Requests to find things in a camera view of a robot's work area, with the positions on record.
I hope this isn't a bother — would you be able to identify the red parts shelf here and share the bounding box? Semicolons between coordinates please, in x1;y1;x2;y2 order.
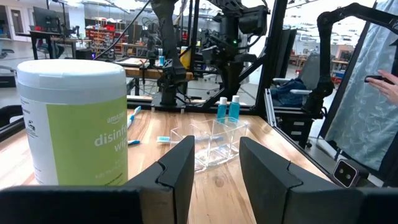
85;24;129;56

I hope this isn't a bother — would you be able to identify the small silver depth camera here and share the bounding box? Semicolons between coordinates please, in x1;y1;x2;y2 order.
331;158;369;189

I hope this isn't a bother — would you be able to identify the blue denim jacket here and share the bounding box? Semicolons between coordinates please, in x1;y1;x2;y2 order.
269;78;309;107

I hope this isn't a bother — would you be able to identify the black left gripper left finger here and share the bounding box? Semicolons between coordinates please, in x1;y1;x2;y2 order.
0;136;195;224

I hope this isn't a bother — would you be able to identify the black computer monitor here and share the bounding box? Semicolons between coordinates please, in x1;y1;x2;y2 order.
32;6;60;33

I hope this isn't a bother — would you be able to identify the wooden workbench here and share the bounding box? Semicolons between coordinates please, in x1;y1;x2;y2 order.
123;65;194;81

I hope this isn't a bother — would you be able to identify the black partition frame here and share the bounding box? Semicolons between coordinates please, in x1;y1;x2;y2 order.
318;0;398;187

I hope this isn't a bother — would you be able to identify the pale blue patterned curtain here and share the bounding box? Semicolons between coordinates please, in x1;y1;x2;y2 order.
324;0;398;172

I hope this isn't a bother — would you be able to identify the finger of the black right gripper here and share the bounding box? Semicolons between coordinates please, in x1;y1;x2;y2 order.
221;62;234;98
233;62;248;98

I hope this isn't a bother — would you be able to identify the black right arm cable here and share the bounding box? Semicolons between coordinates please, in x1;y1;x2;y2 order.
92;0;154;60

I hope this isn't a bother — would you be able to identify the black flat panel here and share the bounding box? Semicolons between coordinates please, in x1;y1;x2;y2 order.
275;27;299;79

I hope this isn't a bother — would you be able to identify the yellow container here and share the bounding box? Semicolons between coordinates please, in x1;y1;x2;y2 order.
180;46;192;70

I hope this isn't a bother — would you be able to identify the person's hand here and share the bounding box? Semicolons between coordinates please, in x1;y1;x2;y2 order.
366;69;398;106

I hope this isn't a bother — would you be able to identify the black drawer cabinet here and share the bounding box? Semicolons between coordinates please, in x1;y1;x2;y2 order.
278;110;315;149

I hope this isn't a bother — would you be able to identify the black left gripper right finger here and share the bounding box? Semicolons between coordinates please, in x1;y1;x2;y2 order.
239;136;398;224

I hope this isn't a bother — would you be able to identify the clear acrylic organizer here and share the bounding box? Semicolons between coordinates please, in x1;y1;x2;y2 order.
169;119;249;173

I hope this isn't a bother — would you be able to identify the black desk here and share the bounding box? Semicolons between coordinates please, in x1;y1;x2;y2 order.
29;30;93;60

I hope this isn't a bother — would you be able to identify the disinfecting wipes canister green label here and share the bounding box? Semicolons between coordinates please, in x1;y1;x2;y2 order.
16;58;129;187

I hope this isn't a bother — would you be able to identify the silver aluminium extrusion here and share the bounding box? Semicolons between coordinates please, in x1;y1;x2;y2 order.
263;88;278;128

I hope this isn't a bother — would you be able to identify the grey mesh office chair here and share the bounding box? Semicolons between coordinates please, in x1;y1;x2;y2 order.
272;52;322;108

